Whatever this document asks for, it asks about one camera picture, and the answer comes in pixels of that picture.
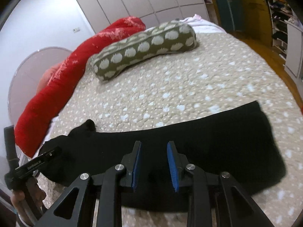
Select red rolled quilt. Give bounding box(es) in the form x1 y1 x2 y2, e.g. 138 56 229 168
14 16 146 158

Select white round headboard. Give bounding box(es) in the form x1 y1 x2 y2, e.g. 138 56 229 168
8 47 74 126

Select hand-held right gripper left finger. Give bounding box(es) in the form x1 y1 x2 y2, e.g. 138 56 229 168
41 141 142 227

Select black pants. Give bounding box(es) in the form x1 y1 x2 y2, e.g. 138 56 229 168
39 100 287 212

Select beige spotted bedspread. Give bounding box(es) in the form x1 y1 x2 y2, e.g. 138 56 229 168
31 32 303 227

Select teal door panel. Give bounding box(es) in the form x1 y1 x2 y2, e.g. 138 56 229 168
208 0 244 32

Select pink pillow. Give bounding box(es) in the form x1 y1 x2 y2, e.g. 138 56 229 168
38 64 63 93

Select yellow wooden door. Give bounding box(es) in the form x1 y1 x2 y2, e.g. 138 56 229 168
241 0 273 45

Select white wardrobe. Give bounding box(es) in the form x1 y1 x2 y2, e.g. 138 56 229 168
70 0 211 36

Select white board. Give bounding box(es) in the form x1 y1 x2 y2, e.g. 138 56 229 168
285 20 303 77

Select green patterned bolster pillow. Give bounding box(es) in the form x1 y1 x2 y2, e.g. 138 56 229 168
89 21 197 83

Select person's left hand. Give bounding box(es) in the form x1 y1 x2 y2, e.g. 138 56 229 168
10 177 47 225

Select cluttered open shelf rack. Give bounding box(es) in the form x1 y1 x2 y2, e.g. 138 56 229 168
265 0 303 62

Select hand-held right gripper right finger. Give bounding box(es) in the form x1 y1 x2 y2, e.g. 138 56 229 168
166 141 273 227

